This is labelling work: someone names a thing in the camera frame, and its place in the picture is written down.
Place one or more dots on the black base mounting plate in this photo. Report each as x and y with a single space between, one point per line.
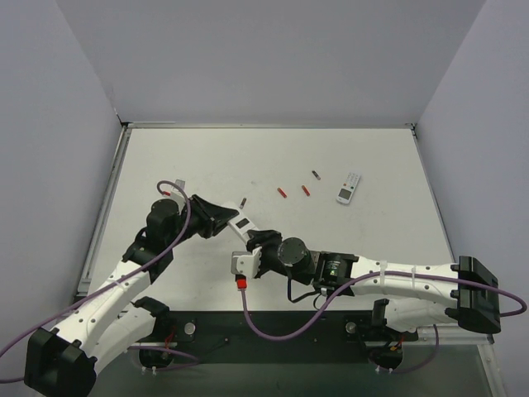
273 337

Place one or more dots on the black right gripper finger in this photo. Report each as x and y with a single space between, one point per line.
254 243
264 237

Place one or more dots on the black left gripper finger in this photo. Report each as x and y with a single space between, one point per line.
213 211
218 224

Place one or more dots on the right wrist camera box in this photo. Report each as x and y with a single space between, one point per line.
247 263

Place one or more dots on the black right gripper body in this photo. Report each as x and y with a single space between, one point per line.
259 236

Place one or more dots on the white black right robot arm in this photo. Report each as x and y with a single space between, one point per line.
463 293

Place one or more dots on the small white remote with buttons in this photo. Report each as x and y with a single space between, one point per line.
348 188

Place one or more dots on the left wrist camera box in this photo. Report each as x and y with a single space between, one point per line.
179 184

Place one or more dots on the long white remote control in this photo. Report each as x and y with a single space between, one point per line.
241 225

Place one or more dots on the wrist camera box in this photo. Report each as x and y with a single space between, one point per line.
247 263
179 184

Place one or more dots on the red orange battery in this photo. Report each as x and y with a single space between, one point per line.
305 190
282 193

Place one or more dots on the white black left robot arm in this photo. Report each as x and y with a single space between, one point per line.
66 360

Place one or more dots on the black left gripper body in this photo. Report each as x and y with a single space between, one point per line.
202 217

